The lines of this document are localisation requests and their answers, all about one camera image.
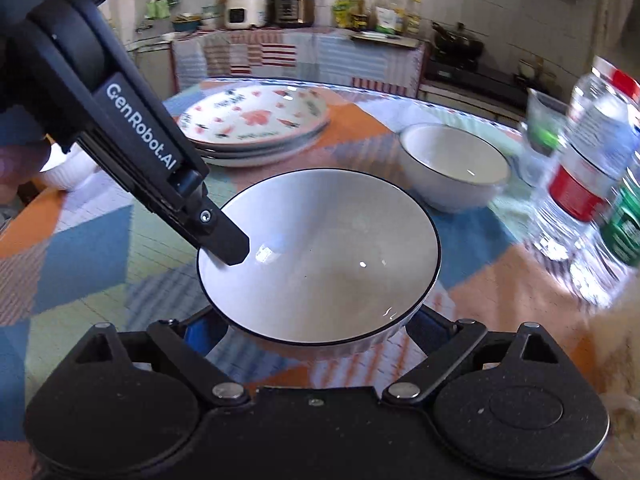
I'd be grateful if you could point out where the black gas stove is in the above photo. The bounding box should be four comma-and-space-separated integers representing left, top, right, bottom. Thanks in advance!
424, 57, 532, 102

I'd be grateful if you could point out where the green label water bottle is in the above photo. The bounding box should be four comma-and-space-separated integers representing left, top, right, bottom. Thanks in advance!
599, 157, 640, 267

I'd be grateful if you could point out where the grey cutting board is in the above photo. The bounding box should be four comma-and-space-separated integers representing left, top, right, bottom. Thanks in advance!
350, 31, 419, 49

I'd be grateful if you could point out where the white bowl black rim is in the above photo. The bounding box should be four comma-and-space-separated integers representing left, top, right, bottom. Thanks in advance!
37, 142, 104, 192
196, 169, 442, 359
398, 123, 512, 214

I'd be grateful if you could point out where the black pressure cooker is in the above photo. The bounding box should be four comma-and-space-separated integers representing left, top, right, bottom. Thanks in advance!
259, 0, 322, 29

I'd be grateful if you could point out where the pink bunny print plate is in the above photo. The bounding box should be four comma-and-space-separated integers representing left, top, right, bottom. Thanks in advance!
176, 85, 330, 149

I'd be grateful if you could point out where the yellow oil bottle green label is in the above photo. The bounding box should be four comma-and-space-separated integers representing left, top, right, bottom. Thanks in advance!
332, 0, 357, 30

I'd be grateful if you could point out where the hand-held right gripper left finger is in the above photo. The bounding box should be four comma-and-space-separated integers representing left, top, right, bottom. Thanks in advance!
75, 305, 251, 402

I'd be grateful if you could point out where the green plastic basket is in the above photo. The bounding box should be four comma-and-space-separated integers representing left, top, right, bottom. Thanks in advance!
520, 87, 572, 162

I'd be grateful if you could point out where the checkered tablecloth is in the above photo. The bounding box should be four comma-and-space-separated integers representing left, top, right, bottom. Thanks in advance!
0, 77, 640, 411

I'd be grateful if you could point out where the striped patchwork counter cloth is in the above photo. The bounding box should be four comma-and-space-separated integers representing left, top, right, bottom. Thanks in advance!
170, 27, 427, 99

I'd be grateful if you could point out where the black wok with lid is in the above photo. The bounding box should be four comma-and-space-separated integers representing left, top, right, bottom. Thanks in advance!
431, 21, 486, 59

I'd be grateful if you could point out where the clear oil bottle green label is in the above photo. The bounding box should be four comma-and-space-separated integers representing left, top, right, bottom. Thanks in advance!
375, 0, 402, 36

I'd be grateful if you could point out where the red label water bottle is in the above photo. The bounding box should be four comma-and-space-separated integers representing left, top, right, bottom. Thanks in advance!
532, 67, 640, 262

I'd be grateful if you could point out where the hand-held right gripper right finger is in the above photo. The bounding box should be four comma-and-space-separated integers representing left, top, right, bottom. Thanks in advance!
382, 305, 562, 402

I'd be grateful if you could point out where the white rice cooker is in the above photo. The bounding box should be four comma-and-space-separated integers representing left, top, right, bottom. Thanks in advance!
223, 0, 268, 30

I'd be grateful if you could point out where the person's left hand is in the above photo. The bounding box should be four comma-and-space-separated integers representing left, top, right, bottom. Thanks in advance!
0, 140, 51, 206

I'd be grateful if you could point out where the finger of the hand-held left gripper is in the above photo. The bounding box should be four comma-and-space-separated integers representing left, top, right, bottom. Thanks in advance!
164, 171, 251, 267

